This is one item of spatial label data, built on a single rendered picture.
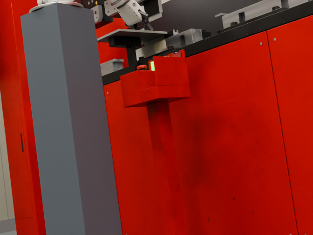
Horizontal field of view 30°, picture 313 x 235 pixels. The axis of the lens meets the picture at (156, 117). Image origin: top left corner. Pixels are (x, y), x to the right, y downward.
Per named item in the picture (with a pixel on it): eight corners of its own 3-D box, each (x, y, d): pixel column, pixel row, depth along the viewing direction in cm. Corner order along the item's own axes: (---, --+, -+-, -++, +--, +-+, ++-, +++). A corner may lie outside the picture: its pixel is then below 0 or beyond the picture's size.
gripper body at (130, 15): (133, -8, 249) (149, 13, 254) (119, -1, 257) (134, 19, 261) (125, 2, 245) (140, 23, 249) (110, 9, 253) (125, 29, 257)
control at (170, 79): (123, 107, 219) (117, 60, 220) (155, 106, 229) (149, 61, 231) (159, 98, 204) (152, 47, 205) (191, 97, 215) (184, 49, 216)
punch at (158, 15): (146, 22, 266) (143, 2, 267) (149, 23, 268) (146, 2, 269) (159, 16, 259) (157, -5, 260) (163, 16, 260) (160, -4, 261)
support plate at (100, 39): (94, 42, 251) (94, 39, 251) (142, 44, 268) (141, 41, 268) (119, 31, 238) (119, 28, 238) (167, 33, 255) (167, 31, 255)
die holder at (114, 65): (63, 96, 320) (60, 79, 321) (72, 96, 324) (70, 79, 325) (116, 78, 282) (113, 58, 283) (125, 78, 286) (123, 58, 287)
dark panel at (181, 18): (137, 90, 355) (128, 19, 358) (140, 90, 356) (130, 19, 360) (288, 44, 269) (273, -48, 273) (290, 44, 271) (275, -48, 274)
